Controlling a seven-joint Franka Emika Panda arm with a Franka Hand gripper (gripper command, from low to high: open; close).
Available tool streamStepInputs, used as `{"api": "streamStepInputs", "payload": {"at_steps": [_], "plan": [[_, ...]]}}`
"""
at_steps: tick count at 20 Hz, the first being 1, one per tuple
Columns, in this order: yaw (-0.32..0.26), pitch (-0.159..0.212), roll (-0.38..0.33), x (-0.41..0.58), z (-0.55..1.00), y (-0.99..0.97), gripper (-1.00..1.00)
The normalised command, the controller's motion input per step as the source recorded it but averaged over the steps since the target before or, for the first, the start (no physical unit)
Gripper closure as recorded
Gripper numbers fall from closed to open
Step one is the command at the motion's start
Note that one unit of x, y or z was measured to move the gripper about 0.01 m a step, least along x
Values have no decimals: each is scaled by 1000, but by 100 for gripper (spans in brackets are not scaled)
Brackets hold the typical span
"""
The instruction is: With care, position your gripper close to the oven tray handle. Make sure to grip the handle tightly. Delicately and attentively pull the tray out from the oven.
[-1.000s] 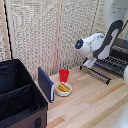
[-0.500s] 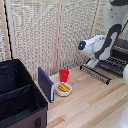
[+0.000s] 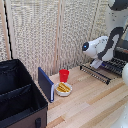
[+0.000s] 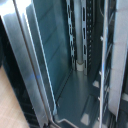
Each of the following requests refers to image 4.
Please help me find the black silver toaster oven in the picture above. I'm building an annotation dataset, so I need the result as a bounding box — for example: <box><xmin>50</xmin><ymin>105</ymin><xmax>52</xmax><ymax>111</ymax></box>
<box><xmin>0</xmin><ymin>0</ymin><xmax>128</xmax><ymax>128</ymax></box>

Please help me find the black wire oven tray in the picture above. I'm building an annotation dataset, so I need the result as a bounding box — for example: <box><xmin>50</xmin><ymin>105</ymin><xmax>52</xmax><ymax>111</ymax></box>
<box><xmin>96</xmin><ymin>0</ymin><xmax>118</xmax><ymax>128</ymax></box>

